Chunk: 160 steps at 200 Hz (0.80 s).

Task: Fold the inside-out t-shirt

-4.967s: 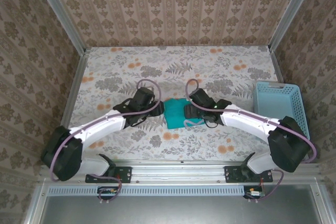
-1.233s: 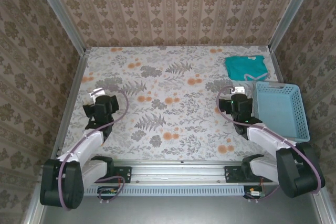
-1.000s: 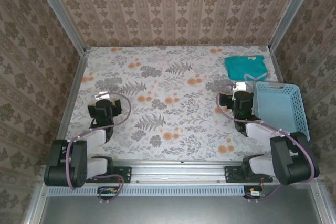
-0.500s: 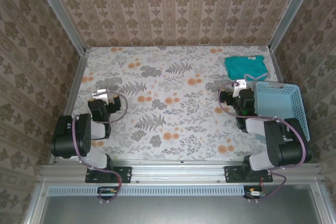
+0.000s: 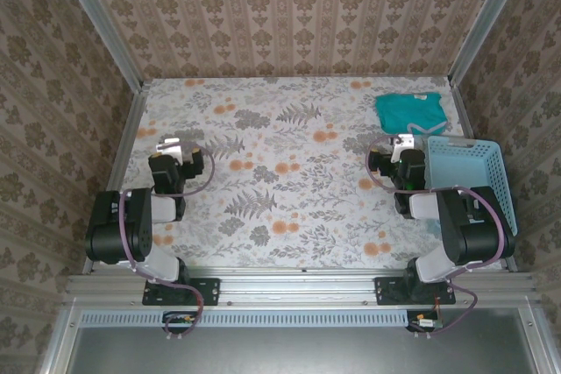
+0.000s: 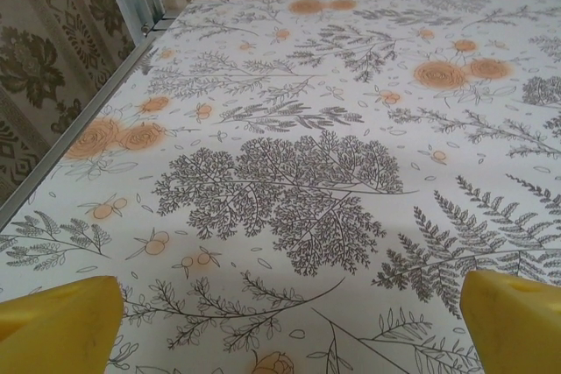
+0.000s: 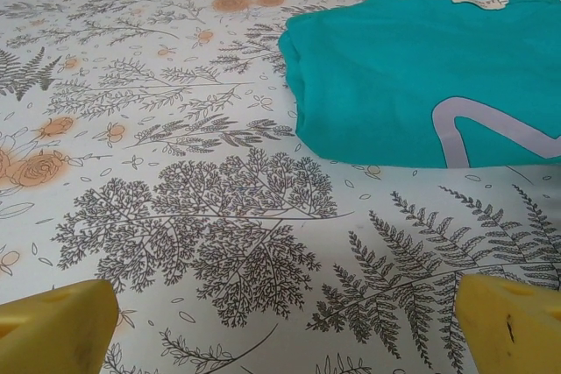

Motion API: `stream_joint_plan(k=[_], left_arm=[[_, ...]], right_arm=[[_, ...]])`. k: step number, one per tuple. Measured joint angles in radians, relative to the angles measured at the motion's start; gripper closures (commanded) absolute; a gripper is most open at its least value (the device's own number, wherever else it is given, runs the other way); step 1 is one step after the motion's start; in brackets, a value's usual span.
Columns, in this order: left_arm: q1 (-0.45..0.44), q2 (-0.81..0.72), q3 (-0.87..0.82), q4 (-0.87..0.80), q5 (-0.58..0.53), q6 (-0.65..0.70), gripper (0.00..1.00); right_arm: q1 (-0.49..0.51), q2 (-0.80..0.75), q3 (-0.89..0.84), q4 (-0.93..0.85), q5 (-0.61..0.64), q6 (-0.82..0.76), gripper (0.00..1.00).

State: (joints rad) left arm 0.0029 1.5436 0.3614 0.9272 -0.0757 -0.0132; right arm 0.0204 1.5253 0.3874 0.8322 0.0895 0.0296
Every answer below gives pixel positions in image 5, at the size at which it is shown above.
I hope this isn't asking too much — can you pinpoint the small right circuit board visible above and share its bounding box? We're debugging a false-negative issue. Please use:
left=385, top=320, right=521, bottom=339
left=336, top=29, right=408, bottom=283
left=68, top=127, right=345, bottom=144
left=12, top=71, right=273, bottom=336
left=405, top=310, right=442, bottom=334

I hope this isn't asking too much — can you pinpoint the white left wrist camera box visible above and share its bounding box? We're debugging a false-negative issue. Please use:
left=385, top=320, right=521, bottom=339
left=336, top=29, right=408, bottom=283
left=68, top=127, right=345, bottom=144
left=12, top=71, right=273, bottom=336
left=156, top=137, right=183, bottom=159

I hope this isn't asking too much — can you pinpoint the aluminium left side rail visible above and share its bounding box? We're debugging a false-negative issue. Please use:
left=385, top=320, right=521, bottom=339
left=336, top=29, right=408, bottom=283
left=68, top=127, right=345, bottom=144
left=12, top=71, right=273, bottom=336
left=82, top=84, right=150, bottom=274

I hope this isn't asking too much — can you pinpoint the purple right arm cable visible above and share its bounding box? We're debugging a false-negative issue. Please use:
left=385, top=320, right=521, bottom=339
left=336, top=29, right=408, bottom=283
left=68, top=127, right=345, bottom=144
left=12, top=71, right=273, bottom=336
left=364, top=121, right=505, bottom=340

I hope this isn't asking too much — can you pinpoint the floral print tablecloth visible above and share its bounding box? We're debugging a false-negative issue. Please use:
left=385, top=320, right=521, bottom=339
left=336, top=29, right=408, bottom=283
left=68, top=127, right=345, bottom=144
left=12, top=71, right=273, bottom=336
left=117, top=76, right=503, bottom=270

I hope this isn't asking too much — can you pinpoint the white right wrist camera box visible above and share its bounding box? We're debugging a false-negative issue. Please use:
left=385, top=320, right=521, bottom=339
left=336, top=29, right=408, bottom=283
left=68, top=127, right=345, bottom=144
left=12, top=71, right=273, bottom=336
left=391, top=133, right=415, bottom=152

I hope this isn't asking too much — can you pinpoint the small left circuit board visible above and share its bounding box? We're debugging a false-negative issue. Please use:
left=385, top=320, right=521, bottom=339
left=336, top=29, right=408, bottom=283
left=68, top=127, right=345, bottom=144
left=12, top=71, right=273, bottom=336
left=162, top=310, right=198, bottom=335

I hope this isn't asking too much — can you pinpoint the aluminium left frame post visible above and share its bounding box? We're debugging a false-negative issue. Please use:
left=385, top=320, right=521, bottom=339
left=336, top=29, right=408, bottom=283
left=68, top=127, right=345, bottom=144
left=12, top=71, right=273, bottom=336
left=50, top=0, right=146, bottom=93

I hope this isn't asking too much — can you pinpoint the aluminium mounting rail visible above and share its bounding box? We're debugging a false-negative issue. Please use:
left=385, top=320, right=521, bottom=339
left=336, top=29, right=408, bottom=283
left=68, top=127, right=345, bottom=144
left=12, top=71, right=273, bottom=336
left=65, top=266, right=540, bottom=307

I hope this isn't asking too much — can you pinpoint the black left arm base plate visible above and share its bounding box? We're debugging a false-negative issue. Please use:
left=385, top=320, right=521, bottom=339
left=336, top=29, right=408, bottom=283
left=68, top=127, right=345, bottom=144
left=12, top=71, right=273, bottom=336
left=142, top=276, right=220, bottom=307

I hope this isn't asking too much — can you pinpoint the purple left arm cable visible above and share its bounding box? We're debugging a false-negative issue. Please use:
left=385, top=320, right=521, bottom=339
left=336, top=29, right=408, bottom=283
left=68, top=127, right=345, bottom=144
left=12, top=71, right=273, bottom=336
left=117, top=140, right=217, bottom=342

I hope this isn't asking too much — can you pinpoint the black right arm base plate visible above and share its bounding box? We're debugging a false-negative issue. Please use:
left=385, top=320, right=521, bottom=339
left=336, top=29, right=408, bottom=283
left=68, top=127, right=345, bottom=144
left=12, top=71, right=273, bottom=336
left=374, top=276, right=457, bottom=307

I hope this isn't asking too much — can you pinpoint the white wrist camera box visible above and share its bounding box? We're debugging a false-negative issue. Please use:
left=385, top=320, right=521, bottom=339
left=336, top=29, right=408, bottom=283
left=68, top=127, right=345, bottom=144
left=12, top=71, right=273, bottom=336
left=156, top=137, right=183, bottom=159
left=391, top=133, right=415, bottom=152

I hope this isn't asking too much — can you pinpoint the aluminium right frame post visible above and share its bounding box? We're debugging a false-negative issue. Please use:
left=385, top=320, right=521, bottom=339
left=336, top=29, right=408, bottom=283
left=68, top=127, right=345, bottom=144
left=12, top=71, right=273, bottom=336
left=449, top=0, right=534, bottom=86

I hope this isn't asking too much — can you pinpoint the grey metal panel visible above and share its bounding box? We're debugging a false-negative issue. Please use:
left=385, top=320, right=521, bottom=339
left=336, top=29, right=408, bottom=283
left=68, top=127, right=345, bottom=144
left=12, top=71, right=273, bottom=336
left=65, top=325, right=540, bottom=374

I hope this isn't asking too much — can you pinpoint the teal t-shirt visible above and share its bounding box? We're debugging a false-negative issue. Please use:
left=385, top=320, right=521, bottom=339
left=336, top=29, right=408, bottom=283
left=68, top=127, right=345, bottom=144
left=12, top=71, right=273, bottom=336
left=375, top=92, right=449, bottom=137

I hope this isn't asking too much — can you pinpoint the light blue plastic basket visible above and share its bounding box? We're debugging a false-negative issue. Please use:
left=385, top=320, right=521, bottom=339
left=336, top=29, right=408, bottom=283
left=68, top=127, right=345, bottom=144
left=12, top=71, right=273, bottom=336
left=427, top=135, right=519, bottom=237

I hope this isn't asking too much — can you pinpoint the small circuit board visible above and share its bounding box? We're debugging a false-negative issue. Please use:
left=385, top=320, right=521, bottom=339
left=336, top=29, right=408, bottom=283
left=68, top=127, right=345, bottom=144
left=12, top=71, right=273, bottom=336
left=405, top=310, right=442, bottom=334
left=162, top=310, right=198, bottom=335

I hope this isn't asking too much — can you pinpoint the aluminium frame post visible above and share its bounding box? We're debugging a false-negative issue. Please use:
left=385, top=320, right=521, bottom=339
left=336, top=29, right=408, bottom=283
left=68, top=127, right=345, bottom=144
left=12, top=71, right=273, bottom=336
left=50, top=0, right=146, bottom=93
left=449, top=0, right=534, bottom=86

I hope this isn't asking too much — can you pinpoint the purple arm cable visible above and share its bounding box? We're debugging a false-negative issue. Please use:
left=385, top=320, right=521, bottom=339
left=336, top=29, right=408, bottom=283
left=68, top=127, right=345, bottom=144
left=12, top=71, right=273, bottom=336
left=117, top=140, right=217, bottom=342
left=364, top=121, right=505, bottom=340

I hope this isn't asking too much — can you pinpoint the slotted grey cable duct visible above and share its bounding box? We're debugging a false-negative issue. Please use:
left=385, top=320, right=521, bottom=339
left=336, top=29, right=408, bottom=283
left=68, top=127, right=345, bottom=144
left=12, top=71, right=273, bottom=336
left=81, top=308, right=409, bottom=328

